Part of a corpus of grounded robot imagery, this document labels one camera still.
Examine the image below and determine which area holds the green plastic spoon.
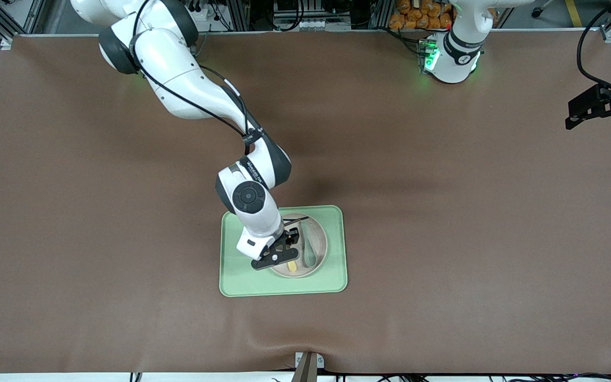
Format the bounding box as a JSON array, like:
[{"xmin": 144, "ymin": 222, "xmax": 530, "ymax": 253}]
[{"xmin": 299, "ymin": 220, "xmax": 317, "ymax": 268}]

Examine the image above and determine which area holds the round white plate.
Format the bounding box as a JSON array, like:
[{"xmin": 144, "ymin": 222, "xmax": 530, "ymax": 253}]
[{"xmin": 268, "ymin": 212, "xmax": 328, "ymax": 279}]

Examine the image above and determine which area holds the light green rectangular tray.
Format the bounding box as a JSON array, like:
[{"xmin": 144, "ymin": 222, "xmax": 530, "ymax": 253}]
[{"xmin": 219, "ymin": 205, "xmax": 348, "ymax": 298}]

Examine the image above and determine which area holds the grey table edge clamp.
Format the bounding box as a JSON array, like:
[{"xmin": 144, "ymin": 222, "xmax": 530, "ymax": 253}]
[{"xmin": 294, "ymin": 351, "xmax": 325, "ymax": 382}]

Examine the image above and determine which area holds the brown table cover mat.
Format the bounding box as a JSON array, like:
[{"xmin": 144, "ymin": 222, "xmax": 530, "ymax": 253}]
[{"xmin": 0, "ymin": 31, "xmax": 611, "ymax": 375}]

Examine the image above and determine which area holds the orange bagged goods pile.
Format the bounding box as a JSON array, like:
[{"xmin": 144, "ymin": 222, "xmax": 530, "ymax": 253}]
[{"xmin": 389, "ymin": 0, "xmax": 455, "ymax": 30}]

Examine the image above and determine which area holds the white power strip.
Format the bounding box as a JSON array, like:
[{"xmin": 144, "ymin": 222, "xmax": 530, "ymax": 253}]
[{"xmin": 186, "ymin": 0, "xmax": 216, "ymax": 24}]

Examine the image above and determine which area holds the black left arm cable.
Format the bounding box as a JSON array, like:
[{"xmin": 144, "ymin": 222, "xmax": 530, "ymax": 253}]
[{"xmin": 576, "ymin": 4, "xmax": 611, "ymax": 92}]

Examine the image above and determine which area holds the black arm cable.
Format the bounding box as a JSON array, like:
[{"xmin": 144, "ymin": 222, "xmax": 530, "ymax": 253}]
[
  {"xmin": 129, "ymin": 0, "xmax": 264, "ymax": 155},
  {"xmin": 576, "ymin": 4, "xmax": 611, "ymax": 92}
]

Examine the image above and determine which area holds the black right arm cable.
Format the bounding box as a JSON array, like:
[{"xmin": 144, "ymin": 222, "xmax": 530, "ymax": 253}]
[{"xmin": 129, "ymin": 0, "xmax": 264, "ymax": 155}]

